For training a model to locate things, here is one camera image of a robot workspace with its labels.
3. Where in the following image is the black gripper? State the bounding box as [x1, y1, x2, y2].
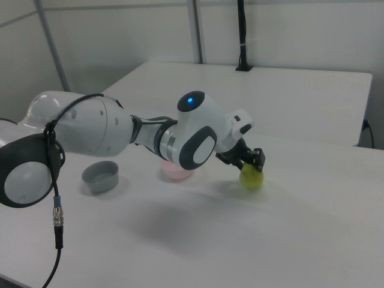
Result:
[215, 138, 267, 173]

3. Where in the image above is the green pear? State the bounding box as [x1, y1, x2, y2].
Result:
[239, 161, 265, 190]

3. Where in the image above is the pink plastic bowl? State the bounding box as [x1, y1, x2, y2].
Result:
[158, 158, 194, 181]

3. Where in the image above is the grey plastic bowl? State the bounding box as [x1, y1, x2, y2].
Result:
[81, 160, 119, 194]

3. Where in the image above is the white table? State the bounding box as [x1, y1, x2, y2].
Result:
[101, 61, 373, 147]

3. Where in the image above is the black wall cable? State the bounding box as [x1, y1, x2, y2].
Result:
[362, 119, 376, 148]

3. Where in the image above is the black camera stand pole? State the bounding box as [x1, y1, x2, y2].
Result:
[235, 0, 253, 72]

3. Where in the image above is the upright aluminium frame post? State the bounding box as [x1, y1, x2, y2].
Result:
[185, 0, 208, 64]

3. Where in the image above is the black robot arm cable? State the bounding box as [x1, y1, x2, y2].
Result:
[41, 93, 124, 288]

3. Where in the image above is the horizontal aluminium frame rail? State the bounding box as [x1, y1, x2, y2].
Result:
[44, 4, 193, 12]

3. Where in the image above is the slanted aluminium frame post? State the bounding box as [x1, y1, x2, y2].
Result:
[33, 0, 72, 92]

